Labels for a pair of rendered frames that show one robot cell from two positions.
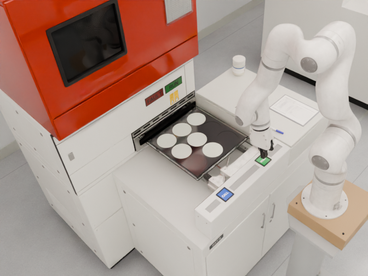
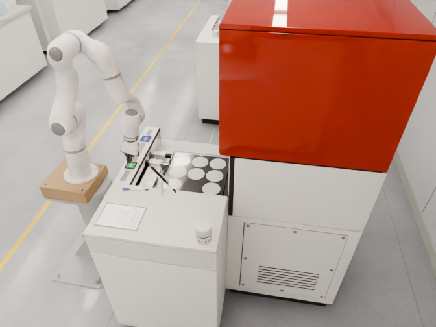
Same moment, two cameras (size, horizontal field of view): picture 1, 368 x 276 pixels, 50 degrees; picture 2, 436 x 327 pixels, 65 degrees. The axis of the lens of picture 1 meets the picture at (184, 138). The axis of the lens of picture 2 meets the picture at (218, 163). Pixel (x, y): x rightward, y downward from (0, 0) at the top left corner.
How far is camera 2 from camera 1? 2.78 m
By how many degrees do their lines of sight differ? 88
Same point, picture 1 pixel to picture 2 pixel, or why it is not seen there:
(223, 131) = (180, 187)
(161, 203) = (192, 146)
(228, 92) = (195, 208)
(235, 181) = (143, 147)
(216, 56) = not seen: outside the picture
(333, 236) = not seen: hidden behind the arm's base
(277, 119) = (133, 200)
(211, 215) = (147, 128)
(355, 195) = (58, 183)
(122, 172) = not seen: hidden behind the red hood
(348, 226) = (63, 165)
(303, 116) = (109, 211)
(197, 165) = (180, 158)
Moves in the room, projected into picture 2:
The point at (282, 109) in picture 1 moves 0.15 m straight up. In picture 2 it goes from (132, 211) to (127, 189)
